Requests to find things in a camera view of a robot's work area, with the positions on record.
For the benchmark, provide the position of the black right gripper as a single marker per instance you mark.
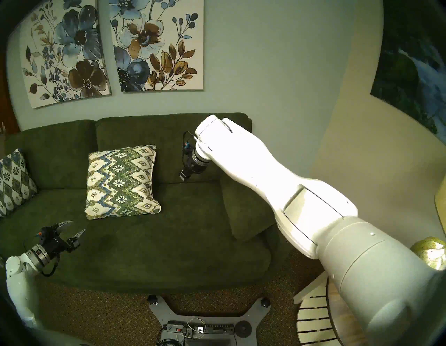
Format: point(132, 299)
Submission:
point(197, 164)

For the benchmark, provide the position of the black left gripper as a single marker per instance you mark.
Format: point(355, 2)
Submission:
point(57, 244)

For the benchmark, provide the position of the zigzag patterned throw pillow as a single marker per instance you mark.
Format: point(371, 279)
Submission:
point(122, 181)

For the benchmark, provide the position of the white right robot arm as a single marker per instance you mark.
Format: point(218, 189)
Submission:
point(313, 216)

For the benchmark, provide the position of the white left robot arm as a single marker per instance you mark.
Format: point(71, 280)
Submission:
point(17, 289)

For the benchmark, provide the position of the green sofa armrest cushion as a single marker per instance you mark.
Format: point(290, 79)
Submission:
point(244, 212)

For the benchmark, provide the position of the dark green fabric sofa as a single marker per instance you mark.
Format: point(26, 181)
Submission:
point(156, 240)

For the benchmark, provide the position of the diamond patterned throw pillow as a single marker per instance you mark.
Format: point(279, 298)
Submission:
point(14, 181)

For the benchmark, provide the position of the black base caster knob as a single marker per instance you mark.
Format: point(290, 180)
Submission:
point(152, 299)
point(265, 302)

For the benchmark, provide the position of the floral canvas with brown leaves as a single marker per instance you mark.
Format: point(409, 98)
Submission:
point(156, 45)

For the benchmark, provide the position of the black power strip box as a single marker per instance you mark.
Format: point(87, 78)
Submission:
point(217, 328)

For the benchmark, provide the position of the black round base disc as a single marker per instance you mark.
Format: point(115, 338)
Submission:
point(243, 328)

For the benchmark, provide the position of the floral canvas with blue flowers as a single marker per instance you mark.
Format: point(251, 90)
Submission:
point(66, 52)

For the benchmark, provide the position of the white slatted wooden chair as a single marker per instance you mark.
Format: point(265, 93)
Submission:
point(312, 314)

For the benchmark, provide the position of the round wooden side table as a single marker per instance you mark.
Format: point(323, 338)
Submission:
point(343, 314)

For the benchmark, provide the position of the yellow-green ceramic lamp base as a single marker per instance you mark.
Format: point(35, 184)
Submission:
point(428, 251)

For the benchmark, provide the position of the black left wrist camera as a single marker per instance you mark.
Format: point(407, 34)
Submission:
point(47, 233)

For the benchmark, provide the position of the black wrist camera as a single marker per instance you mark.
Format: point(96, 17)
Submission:
point(47, 233)
point(190, 143)

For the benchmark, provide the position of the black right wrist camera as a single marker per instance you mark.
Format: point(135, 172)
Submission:
point(190, 143)

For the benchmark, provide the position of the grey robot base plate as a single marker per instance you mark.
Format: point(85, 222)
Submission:
point(163, 314)

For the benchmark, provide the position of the waterfall landscape wall picture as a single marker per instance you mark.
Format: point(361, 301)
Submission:
point(407, 66)

